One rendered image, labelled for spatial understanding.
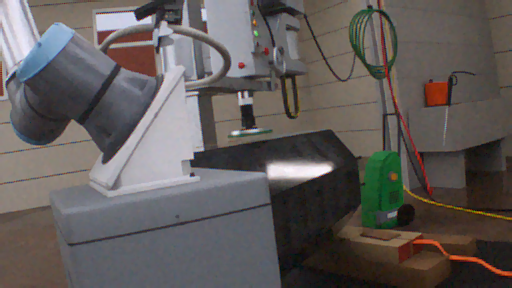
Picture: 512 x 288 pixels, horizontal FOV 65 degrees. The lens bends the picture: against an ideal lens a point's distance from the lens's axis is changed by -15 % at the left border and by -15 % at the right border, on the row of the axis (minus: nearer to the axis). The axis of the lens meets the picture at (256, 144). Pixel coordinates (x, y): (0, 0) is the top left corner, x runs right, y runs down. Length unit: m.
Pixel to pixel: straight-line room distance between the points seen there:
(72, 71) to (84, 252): 0.35
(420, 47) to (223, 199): 4.64
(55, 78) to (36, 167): 7.07
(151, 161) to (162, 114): 0.09
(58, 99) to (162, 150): 0.24
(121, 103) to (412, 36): 4.58
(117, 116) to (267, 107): 8.47
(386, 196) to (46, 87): 2.92
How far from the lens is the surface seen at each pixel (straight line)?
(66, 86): 0.91
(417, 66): 5.23
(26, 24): 1.17
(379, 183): 3.48
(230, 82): 1.99
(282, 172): 2.07
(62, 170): 7.99
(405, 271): 2.35
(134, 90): 0.91
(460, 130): 4.68
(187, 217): 0.82
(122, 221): 0.78
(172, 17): 1.48
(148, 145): 0.85
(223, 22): 2.21
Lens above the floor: 0.95
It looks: 3 degrees down
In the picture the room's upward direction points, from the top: 7 degrees counter-clockwise
